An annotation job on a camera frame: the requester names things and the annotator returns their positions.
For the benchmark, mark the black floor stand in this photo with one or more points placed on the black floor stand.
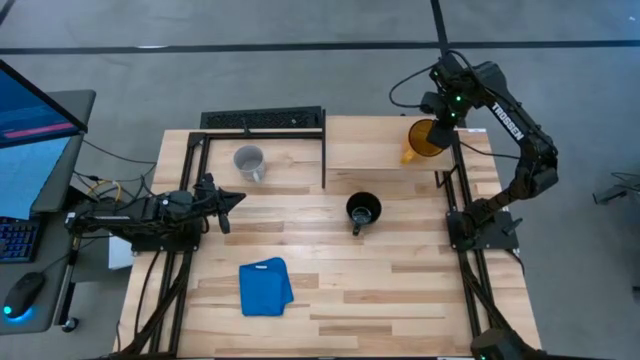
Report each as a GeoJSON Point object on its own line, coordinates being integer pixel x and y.
{"type": "Point", "coordinates": [612, 192]}

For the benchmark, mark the computer monitor with blue screen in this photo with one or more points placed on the computer monitor with blue screen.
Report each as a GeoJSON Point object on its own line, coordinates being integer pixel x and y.
{"type": "Point", "coordinates": [30, 115]}

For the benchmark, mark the black caster wheel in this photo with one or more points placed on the black caster wheel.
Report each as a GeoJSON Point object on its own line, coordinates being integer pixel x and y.
{"type": "Point", "coordinates": [70, 325]}

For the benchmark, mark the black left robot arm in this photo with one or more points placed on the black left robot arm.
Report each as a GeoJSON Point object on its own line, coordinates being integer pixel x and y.
{"type": "Point", "coordinates": [125, 220]}

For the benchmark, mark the grey side desk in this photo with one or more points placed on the grey side desk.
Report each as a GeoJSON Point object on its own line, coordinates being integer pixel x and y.
{"type": "Point", "coordinates": [50, 300]}

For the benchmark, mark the black glossy mug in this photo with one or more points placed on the black glossy mug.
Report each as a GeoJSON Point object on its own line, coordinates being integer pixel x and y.
{"type": "Point", "coordinates": [364, 210]}

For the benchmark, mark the black frame rails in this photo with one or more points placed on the black frame rails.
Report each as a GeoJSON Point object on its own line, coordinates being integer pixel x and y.
{"type": "Point", "coordinates": [175, 325]}
{"type": "Point", "coordinates": [472, 290]}

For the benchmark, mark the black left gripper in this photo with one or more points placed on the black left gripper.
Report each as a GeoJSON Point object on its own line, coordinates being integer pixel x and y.
{"type": "Point", "coordinates": [207, 195]}

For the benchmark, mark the black rear frame crossbar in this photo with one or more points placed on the black rear frame crossbar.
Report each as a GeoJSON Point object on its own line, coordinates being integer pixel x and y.
{"type": "Point", "coordinates": [260, 135]}

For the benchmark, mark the yellow mug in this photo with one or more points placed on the yellow mug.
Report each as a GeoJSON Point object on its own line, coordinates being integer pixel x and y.
{"type": "Point", "coordinates": [417, 140]}

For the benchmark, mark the backlit computer keyboard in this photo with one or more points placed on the backlit computer keyboard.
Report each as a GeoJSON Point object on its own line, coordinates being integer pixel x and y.
{"type": "Point", "coordinates": [17, 240]}

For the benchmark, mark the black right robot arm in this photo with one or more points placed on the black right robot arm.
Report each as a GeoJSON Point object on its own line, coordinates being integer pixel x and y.
{"type": "Point", "coordinates": [510, 125]}

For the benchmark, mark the black right frame rails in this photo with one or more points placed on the black right frame rails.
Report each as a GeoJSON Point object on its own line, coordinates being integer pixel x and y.
{"type": "Point", "coordinates": [472, 290]}

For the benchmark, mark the white box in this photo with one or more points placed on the white box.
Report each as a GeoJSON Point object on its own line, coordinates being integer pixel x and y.
{"type": "Point", "coordinates": [120, 255]}

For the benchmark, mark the blue folded cloth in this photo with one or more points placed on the blue folded cloth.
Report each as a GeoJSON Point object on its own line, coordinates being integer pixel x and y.
{"type": "Point", "coordinates": [265, 290]}

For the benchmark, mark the black perforated panel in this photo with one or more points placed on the black perforated panel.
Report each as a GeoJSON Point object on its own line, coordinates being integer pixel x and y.
{"type": "Point", "coordinates": [260, 119]}

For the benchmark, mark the grey speckled mug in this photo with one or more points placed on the grey speckled mug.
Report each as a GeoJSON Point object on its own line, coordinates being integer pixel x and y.
{"type": "Point", "coordinates": [247, 160]}

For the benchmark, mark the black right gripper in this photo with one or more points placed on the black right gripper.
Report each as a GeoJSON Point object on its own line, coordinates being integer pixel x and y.
{"type": "Point", "coordinates": [445, 106]}

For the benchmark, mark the black left frame rails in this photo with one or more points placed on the black left frame rails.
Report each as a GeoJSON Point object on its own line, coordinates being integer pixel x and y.
{"type": "Point", "coordinates": [175, 325]}

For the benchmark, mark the black computer mouse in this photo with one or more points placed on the black computer mouse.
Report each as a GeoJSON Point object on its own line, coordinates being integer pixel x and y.
{"type": "Point", "coordinates": [25, 292]}

